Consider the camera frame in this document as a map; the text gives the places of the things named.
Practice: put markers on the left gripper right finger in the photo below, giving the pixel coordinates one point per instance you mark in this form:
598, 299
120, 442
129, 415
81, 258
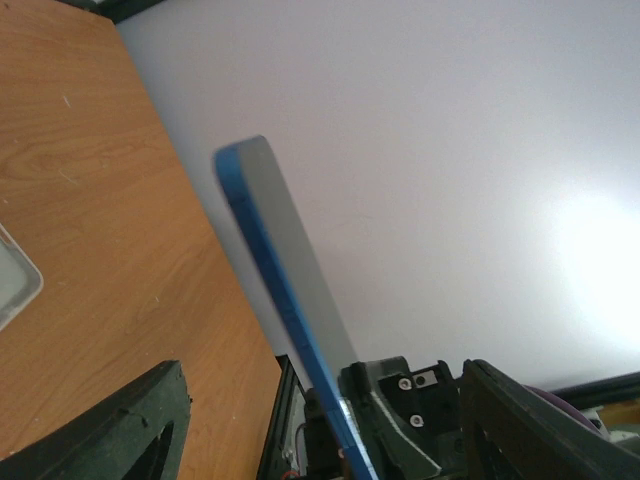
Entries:
510, 432

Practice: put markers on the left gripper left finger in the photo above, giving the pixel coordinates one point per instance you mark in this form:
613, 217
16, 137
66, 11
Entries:
137, 432

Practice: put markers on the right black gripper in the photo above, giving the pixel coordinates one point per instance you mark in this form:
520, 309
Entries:
408, 421

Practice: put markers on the white translucent phone case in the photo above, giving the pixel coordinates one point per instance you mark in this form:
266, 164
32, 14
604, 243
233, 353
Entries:
21, 280

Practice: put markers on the blue phone black screen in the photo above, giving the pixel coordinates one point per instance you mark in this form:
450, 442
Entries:
264, 211

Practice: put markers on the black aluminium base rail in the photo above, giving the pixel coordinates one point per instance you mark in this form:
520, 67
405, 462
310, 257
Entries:
278, 458

